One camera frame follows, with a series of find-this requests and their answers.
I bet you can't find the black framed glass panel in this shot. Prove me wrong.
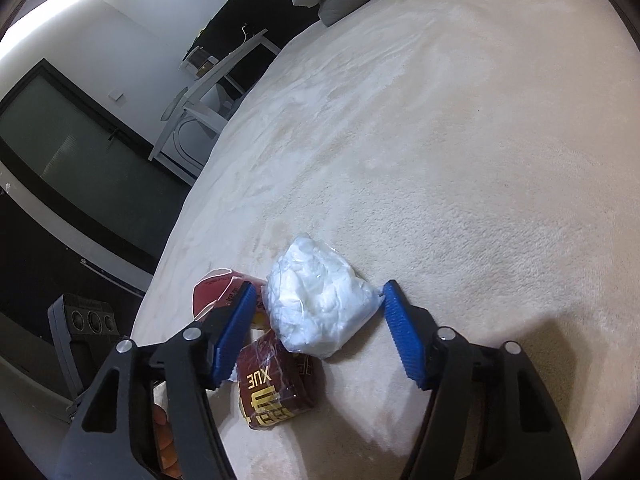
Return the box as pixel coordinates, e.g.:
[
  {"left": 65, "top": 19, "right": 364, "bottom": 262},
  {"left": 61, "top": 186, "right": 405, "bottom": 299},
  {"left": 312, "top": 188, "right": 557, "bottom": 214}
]
[{"left": 0, "top": 58, "right": 194, "bottom": 277}]

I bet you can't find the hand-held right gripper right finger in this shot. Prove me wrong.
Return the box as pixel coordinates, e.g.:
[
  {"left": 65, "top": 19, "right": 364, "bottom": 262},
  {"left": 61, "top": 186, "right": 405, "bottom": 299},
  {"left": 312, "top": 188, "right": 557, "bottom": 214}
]
[{"left": 381, "top": 279, "right": 582, "bottom": 480}]

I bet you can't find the white and black appliance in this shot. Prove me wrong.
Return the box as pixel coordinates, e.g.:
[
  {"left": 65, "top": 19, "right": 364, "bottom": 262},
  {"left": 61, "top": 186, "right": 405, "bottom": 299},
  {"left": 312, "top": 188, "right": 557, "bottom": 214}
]
[{"left": 181, "top": 46, "right": 220, "bottom": 79}]

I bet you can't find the dark red packet yellow print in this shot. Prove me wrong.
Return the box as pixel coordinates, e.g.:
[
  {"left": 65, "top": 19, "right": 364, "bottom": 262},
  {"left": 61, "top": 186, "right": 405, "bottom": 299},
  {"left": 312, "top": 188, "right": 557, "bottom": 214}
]
[{"left": 235, "top": 330, "right": 317, "bottom": 431}]

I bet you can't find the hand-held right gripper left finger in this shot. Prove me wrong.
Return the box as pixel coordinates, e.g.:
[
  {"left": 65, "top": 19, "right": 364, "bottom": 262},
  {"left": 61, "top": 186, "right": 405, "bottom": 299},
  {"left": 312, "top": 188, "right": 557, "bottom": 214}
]
[{"left": 52, "top": 281, "right": 257, "bottom": 480}]

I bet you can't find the red and white snack packet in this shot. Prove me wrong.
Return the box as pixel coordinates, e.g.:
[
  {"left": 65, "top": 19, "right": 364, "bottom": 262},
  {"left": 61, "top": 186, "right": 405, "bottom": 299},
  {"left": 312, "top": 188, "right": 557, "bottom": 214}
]
[{"left": 192, "top": 269, "right": 269, "bottom": 330}]

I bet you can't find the white side table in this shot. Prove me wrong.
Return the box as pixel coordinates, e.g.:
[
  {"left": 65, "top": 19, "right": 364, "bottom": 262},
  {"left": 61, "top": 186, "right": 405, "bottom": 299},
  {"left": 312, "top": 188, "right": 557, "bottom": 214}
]
[{"left": 148, "top": 27, "right": 281, "bottom": 187}]

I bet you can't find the orange object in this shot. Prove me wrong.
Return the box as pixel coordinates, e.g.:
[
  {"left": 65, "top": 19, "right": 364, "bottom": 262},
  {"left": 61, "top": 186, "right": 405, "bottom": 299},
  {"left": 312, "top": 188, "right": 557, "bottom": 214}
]
[{"left": 152, "top": 402, "right": 184, "bottom": 480}]

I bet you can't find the black headboard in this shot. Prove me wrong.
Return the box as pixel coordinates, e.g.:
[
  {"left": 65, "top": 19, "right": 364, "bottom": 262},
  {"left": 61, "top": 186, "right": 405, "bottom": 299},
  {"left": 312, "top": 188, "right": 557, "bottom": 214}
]
[{"left": 187, "top": 0, "right": 322, "bottom": 107}]

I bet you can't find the black low cabinet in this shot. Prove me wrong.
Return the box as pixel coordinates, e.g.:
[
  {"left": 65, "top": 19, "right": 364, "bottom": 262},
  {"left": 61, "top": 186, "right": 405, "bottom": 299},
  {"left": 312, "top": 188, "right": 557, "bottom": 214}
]
[{"left": 0, "top": 192, "right": 151, "bottom": 356}]

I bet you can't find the chair with grey cushion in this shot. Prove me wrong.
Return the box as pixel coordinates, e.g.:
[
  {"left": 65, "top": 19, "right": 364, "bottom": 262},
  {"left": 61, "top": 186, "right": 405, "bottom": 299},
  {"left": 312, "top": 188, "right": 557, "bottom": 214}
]
[{"left": 171, "top": 85, "right": 242, "bottom": 172}]

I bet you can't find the white plastic bag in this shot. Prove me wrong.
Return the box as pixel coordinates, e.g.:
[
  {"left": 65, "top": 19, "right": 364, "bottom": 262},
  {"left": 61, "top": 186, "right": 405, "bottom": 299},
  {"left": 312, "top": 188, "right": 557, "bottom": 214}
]
[{"left": 264, "top": 234, "right": 382, "bottom": 360}]

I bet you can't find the grey box with round holes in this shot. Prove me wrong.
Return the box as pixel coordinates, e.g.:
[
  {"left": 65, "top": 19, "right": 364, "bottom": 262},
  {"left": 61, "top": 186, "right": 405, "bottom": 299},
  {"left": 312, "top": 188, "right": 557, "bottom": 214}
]
[{"left": 47, "top": 295, "right": 122, "bottom": 402}]

